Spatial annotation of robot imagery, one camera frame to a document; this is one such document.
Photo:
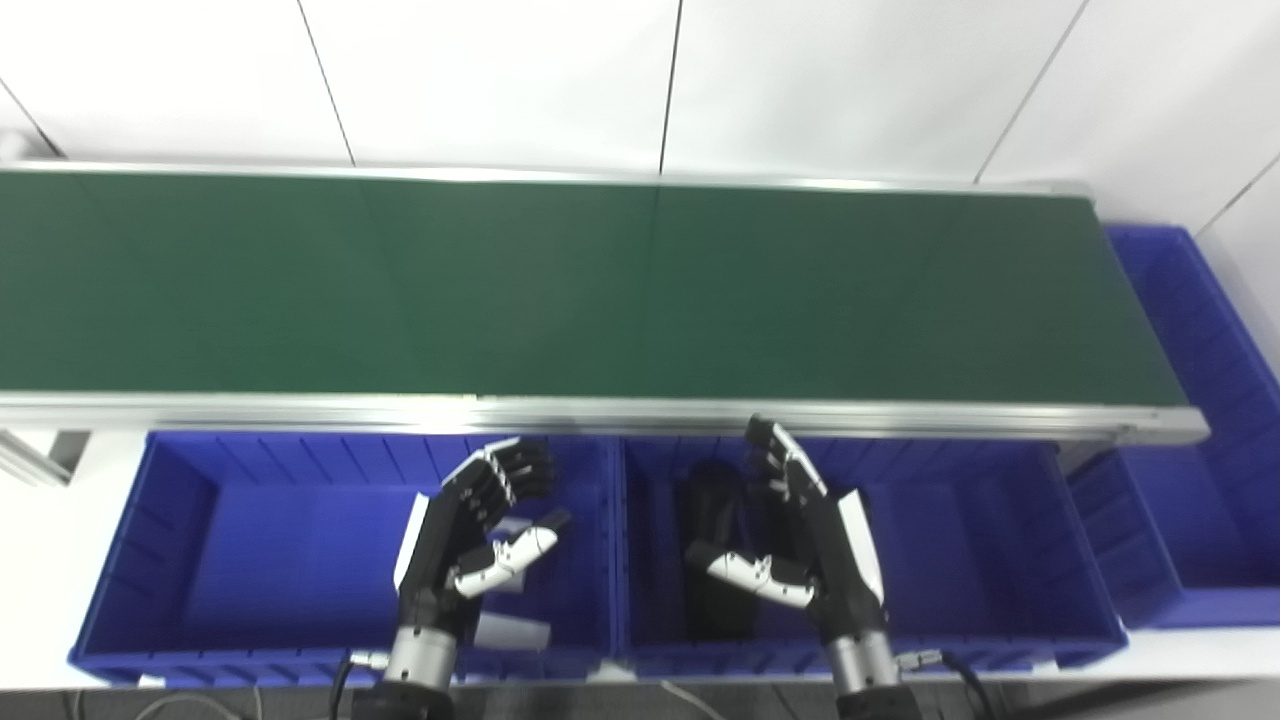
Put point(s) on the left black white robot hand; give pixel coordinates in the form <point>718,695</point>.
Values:
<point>440,545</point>

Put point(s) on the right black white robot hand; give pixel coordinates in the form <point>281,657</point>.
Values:
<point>840,570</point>

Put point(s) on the black cylinder-on-base part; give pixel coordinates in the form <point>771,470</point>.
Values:
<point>715,500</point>

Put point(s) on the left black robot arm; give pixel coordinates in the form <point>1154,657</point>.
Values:
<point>415,670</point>

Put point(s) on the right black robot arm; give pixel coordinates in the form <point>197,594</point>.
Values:
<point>865,680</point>

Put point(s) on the white flat part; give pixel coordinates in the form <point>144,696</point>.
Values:
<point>515,631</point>

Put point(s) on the blue plastic bin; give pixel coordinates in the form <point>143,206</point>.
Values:
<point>970,560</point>
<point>1200,480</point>
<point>270,560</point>

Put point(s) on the green conveyor belt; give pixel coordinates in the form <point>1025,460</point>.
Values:
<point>700,415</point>
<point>560,290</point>

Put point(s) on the aluminium conveyor leg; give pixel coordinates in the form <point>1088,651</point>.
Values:
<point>40,455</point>

